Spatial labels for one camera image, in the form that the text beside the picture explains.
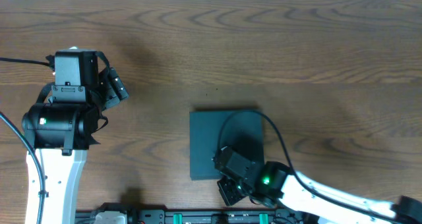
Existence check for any black gift box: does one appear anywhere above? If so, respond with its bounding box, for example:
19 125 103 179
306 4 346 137
189 111 264 181

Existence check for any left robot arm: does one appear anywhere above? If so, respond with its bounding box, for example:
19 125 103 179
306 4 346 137
22 49 129 223

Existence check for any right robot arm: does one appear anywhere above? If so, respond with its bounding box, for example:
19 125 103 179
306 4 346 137
215 161 421 223

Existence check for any black aluminium mounting rail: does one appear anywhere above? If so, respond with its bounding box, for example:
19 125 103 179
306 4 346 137
75 203 318 224

